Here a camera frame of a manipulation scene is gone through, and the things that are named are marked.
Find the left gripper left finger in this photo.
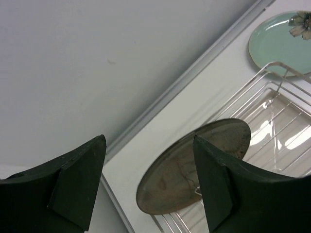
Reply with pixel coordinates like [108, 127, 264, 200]
[0, 135, 106, 233]

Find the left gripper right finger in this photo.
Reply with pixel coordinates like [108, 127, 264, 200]
[193, 136, 311, 233]

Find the brown plate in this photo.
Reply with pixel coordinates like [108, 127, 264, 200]
[136, 118, 251, 215]

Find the green floral plate left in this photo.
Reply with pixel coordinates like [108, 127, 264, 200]
[248, 11, 311, 74]

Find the wire dish rack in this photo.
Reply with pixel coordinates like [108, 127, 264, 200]
[150, 62, 311, 233]

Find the aluminium frame rail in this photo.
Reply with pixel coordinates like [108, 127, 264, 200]
[102, 0, 273, 233]

